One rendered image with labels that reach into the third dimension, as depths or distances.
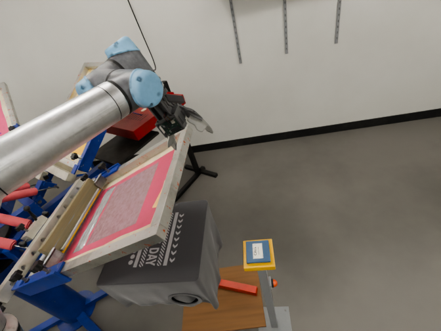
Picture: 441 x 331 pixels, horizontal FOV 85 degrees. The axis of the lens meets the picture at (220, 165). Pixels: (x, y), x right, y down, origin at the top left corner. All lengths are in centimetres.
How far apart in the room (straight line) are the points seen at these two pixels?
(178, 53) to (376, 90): 222
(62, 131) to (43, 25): 289
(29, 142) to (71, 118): 7
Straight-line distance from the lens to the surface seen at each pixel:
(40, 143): 46
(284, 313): 200
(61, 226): 127
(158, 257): 124
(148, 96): 52
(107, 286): 133
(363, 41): 302
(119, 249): 83
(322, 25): 283
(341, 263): 219
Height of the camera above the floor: 192
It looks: 39 degrees down
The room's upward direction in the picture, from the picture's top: 16 degrees counter-clockwise
